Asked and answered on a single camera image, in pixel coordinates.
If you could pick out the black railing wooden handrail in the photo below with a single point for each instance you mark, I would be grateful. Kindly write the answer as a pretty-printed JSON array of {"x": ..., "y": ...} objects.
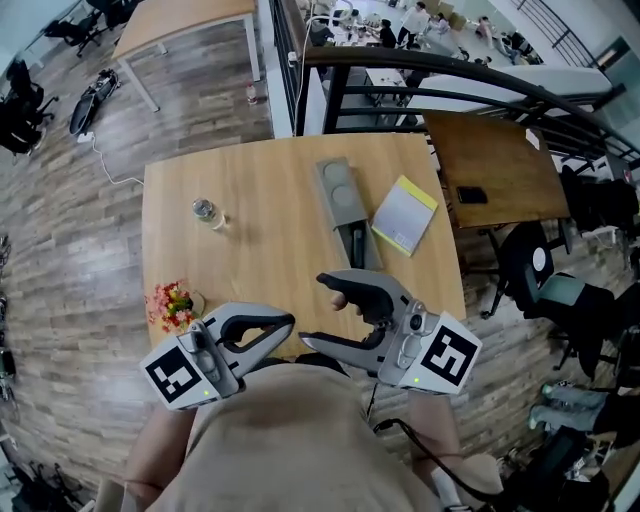
[{"x": 336, "y": 100}]

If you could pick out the black slatted railing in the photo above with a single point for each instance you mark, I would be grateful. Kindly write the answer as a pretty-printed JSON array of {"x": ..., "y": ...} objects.
[{"x": 285, "y": 60}]

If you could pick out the white round disc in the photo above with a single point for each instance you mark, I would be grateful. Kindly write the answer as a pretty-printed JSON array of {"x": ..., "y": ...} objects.
[{"x": 539, "y": 259}]

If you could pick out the black phone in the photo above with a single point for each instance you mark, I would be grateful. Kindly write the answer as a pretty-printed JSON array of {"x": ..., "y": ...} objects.
[{"x": 472, "y": 195}]

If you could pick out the plastic bottle red label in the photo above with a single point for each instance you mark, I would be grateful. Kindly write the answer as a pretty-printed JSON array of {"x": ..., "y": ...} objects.
[{"x": 251, "y": 94}]

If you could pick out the white paper slip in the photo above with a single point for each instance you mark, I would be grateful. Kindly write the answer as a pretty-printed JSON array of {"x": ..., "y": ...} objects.
[{"x": 533, "y": 139}]

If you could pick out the red yellow flower bouquet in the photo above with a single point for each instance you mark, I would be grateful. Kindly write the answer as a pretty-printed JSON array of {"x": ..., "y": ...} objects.
[{"x": 172, "y": 305}]

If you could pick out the office chair teal back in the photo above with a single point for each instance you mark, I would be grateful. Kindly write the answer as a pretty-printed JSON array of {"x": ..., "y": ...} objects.
[{"x": 595, "y": 310}]

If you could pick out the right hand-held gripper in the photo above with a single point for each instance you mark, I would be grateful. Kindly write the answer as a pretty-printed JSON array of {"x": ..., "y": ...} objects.
[{"x": 440, "y": 355}]

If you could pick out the dark wooden table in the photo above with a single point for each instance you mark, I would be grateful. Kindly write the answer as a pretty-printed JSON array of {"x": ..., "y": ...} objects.
[{"x": 500, "y": 165}]

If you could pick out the clear glass bottle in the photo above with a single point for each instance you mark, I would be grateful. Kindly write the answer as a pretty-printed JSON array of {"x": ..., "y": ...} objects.
[{"x": 205, "y": 210}]

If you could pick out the long light wooden table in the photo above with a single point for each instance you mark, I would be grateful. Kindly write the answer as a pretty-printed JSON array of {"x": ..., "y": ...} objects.
[{"x": 190, "y": 15}]

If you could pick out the white low table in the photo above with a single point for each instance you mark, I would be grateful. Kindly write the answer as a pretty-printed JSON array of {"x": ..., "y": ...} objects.
[{"x": 382, "y": 77}]

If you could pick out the black remote control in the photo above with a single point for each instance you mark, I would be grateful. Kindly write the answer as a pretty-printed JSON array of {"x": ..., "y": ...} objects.
[{"x": 358, "y": 247}]

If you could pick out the grey booklet yellow edge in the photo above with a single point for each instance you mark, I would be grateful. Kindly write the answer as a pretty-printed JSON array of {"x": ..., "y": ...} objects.
[{"x": 402, "y": 217}]

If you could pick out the black balcony railing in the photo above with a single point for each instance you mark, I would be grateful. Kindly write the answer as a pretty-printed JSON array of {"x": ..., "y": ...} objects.
[{"x": 565, "y": 35}]

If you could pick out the person's left forearm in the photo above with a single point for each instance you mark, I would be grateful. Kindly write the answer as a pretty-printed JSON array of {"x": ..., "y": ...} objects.
[{"x": 155, "y": 450}]

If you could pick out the cardboard box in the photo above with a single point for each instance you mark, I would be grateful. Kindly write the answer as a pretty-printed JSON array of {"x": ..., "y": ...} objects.
[
  {"x": 446, "y": 9},
  {"x": 459, "y": 21}
]

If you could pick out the white power strip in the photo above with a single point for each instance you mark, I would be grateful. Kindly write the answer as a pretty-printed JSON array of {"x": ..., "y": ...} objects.
[{"x": 85, "y": 137}]

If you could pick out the person's right hand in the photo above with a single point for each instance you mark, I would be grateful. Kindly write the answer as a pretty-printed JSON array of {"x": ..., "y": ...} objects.
[{"x": 342, "y": 300}]

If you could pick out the person's torso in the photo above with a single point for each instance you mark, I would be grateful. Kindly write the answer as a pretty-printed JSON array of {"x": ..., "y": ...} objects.
[{"x": 290, "y": 440}]

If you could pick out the person's right forearm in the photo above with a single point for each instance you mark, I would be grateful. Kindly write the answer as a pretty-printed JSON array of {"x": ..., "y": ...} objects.
[{"x": 435, "y": 430}]

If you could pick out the black office chair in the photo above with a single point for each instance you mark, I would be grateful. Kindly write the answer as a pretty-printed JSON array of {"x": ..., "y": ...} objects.
[
  {"x": 115, "y": 10},
  {"x": 600, "y": 200},
  {"x": 20, "y": 115},
  {"x": 515, "y": 270},
  {"x": 75, "y": 30}
]

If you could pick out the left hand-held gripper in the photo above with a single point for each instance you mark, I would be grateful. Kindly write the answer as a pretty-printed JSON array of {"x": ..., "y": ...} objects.
[{"x": 175, "y": 375}]

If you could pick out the grey storage box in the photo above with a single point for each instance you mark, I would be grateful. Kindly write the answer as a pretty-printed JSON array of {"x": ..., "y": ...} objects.
[{"x": 340, "y": 200}]

